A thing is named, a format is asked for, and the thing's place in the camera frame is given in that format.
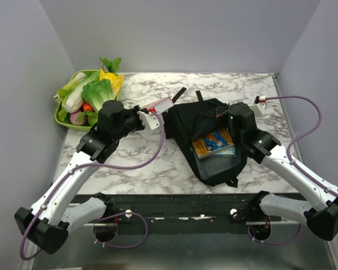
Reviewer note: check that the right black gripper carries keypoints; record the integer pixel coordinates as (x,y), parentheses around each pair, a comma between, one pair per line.
(227,109)

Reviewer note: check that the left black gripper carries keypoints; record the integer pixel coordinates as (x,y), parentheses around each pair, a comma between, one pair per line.
(134,111)

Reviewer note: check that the orange treehouse book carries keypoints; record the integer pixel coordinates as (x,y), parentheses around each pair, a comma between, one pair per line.
(209,143)

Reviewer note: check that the pink notebook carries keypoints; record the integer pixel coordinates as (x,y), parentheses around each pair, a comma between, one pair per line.
(161,105)

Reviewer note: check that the black student backpack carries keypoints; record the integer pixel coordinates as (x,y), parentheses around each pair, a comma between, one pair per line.
(200,131)

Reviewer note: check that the shiny blue hologram notebook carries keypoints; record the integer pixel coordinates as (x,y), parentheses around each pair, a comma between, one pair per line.
(232,151)

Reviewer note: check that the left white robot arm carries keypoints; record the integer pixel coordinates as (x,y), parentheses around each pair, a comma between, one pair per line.
(49,221)

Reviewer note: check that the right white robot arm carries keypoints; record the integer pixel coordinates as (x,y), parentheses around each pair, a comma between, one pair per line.
(318,210)

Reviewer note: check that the green round vegetable toy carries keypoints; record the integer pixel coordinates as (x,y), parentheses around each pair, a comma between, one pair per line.
(92,118)

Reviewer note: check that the yellow leafy vegetable toy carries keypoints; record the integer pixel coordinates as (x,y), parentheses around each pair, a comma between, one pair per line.
(116,81)

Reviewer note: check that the green lettuce toy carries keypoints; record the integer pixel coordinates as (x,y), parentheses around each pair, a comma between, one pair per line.
(96,93)

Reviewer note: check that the orange carrot toy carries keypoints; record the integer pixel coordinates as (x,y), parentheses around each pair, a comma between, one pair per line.
(87,108)

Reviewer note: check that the green plastic basket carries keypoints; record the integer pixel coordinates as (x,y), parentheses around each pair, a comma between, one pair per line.
(63,118)

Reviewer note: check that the pink radish toy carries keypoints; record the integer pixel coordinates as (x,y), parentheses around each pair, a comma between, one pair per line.
(78,118)

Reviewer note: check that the white bok choy toy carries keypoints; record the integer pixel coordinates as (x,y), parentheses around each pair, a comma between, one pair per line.
(69,96)

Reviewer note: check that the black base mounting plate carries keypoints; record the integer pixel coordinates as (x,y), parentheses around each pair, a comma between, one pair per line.
(186,214)

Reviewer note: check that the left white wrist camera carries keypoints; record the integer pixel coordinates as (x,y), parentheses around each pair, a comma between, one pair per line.
(150,118)

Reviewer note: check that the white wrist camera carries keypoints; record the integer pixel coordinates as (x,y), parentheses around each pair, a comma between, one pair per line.
(259,106)
(150,118)

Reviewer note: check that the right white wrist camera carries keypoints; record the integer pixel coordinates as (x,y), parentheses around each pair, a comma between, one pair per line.
(259,106)

